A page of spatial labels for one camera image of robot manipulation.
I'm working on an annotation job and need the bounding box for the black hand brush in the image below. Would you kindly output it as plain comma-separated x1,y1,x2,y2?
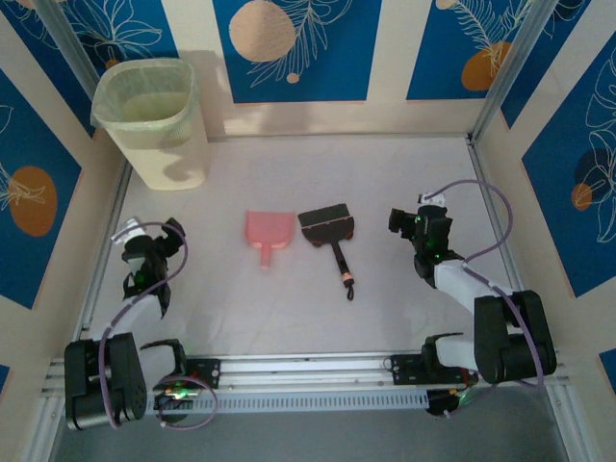
296,202,360,302

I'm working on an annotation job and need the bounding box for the pink plastic dustpan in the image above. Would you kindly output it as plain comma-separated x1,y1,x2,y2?
244,209,297,273

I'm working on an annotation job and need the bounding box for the cream plastic trash bin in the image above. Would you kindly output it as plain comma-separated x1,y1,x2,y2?
90,58,211,192

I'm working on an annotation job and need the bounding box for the green translucent bin liner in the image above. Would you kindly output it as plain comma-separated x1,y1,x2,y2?
90,58,201,141

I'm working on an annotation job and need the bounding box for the aluminium table edge rail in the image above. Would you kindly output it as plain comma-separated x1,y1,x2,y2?
71,158,134,357
465,137,528,299

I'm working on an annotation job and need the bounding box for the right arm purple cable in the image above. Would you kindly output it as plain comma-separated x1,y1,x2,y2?
427,179,548,420

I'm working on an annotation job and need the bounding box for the wide aluminium base rail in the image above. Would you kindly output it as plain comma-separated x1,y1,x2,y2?
40,354,574,397

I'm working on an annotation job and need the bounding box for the aluminium frame post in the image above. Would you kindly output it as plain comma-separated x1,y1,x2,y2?
469,0,552,145

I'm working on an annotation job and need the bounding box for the grey slotted cable duct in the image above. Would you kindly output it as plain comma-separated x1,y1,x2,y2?
61,388,430,416

